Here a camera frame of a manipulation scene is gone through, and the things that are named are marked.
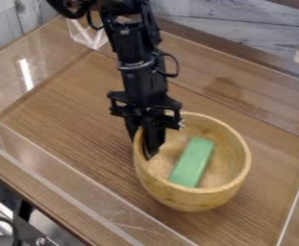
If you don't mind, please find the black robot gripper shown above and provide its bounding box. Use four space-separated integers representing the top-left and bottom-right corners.
108 63 183 160

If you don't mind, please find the green rectangular block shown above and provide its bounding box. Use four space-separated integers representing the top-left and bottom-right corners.
168 137 215 188

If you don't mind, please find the brown wooden bowl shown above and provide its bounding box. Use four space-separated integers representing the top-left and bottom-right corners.
133 111 251 211

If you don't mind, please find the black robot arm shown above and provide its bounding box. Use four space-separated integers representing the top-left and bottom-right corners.
47 0 183 158

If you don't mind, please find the clear acrylic corner bracket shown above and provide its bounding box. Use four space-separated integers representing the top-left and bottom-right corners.
67 19 108 50

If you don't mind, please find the black table leg bracket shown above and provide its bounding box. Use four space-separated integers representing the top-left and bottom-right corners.
0 200 59 246

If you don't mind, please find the black cable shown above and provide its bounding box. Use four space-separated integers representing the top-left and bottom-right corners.
47 0 97 20

